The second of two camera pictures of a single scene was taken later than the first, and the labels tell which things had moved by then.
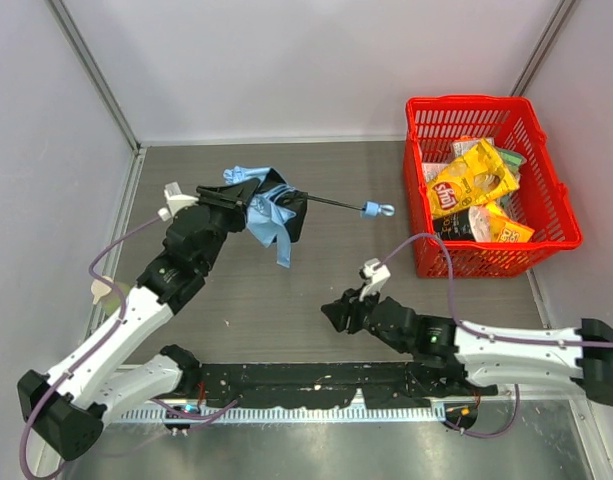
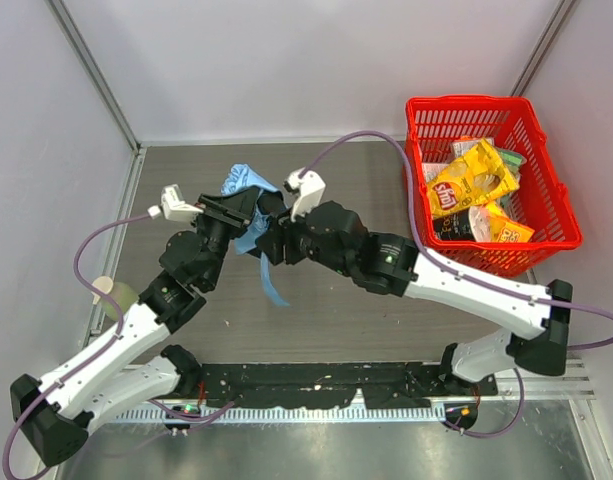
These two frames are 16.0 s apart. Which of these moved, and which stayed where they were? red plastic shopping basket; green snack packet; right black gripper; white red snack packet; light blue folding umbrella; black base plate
Moved: right black gripper; light blue folding umbrella
Stayed: black base plate; red plastic shopping basket; green snack packet; white red snack packet
